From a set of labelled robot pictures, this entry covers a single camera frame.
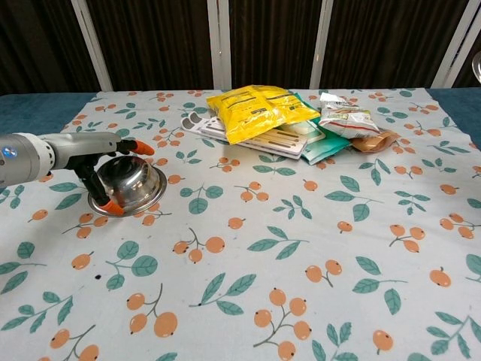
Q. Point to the dark pleated curtain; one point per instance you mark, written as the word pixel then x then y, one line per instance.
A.
pixel 158 45

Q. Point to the white card blister pack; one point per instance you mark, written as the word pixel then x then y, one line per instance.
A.
pixel 278 144

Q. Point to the teal green packet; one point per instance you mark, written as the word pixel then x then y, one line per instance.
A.
pixel 323 148

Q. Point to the white metal frame post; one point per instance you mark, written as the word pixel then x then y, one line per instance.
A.
pixel 218 45
pixel 92 45
pixel 454 45
pixel 321 45

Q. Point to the fruit print tablecloth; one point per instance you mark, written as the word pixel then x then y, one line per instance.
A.
pixel 240 263

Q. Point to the white silver snack bag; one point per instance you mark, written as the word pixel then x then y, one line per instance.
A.
pixel 349 120

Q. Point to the brown snack packet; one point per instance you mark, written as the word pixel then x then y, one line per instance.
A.
pixel 372 143

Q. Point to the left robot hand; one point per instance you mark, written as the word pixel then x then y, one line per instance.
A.
pixel 82 148

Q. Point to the yellow snack bag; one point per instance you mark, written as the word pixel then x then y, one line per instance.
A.
pixel 248 109

